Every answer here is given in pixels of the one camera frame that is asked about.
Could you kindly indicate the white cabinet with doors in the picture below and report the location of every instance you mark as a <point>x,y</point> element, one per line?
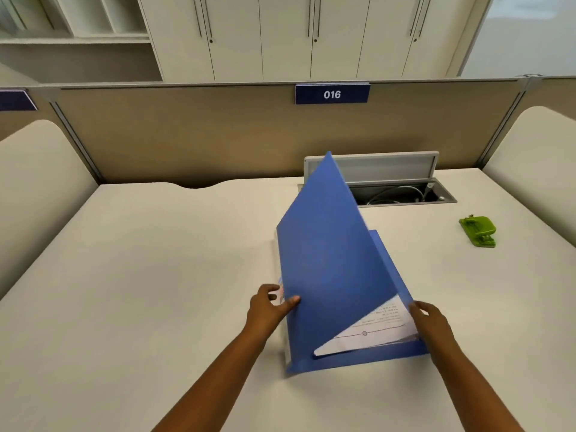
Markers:
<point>288,40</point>

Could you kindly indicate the person's left thumb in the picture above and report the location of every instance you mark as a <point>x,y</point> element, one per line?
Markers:
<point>290,303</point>

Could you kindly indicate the white printed paper sheets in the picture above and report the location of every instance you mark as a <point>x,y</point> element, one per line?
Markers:
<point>378,330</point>

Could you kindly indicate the person's right forearm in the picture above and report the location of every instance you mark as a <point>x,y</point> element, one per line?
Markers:
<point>472,391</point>

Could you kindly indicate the person's left forearm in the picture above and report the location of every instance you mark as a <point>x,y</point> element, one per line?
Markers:
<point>211,382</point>

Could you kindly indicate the person's right thumb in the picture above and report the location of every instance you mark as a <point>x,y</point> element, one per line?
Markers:
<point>414,314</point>

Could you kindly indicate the beige desk partition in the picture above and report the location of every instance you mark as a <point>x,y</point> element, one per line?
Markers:
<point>202,134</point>

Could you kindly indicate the white open shelf unit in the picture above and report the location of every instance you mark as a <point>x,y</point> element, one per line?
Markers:
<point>76,53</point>

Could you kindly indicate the white rounded side panel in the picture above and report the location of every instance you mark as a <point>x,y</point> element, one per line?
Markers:
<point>40,188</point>
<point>535,161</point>

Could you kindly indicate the person's right hand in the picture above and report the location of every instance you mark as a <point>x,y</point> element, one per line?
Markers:
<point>434,328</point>

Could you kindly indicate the blue partition sign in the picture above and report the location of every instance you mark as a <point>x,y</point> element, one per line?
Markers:
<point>13,101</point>

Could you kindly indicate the blue number sign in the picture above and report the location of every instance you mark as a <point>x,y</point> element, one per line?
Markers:
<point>332,94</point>

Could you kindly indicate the blue paper folder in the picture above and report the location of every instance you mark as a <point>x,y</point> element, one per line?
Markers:
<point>328,247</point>

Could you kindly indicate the grey partition post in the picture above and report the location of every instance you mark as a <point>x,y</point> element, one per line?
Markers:
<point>74,134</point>
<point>504,125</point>

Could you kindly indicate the green hole punch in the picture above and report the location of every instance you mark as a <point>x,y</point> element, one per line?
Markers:
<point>479,229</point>

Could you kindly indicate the person's left hand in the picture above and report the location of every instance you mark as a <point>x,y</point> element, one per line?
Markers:
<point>263,312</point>

